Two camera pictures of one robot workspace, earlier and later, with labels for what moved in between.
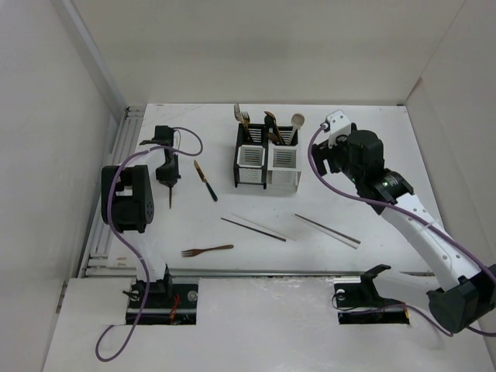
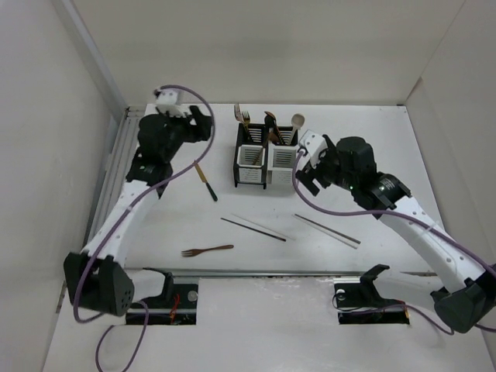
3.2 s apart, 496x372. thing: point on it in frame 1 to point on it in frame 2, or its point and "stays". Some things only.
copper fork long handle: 238,115 stays
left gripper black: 169,180 to 200,124
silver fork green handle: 246,118 stays
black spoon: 269,122 stays
